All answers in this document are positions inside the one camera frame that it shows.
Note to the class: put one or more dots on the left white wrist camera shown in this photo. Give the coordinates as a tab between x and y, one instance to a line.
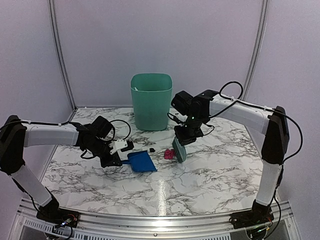
120	145

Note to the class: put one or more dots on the blue plastic dustpan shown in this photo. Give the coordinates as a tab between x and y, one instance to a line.
140	162

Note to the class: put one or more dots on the pink paper scrap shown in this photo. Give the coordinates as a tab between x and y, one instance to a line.
169	154

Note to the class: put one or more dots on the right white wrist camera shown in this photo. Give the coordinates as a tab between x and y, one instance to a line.
175	119

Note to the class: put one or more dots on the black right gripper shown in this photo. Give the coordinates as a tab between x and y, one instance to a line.
184	140

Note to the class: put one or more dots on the aluminium front frame rail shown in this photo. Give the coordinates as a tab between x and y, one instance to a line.
102	226

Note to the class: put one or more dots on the right aluminium corner post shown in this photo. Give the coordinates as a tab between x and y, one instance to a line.
260	33

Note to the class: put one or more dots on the green plastic waste bin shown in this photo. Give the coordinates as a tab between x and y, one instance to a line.
152	101

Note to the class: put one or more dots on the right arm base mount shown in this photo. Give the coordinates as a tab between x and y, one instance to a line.
249	218

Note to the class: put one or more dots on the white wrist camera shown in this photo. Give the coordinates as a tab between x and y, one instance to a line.
120	145
175	119

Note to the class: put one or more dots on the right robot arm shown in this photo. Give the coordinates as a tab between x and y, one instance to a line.
271	123

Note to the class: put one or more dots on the light green hand brush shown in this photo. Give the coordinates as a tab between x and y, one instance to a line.
179	150

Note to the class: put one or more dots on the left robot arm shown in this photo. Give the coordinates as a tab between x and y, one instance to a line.
16	135

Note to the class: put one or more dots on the aluminium corner post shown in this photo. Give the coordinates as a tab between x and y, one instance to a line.
59	54
260	33

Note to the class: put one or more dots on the left aluminium corner post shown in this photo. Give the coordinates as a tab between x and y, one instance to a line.
59	54

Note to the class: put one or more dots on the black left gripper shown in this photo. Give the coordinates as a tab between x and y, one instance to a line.
115	158

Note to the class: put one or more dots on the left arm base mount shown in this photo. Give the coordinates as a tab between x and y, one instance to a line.
63	218

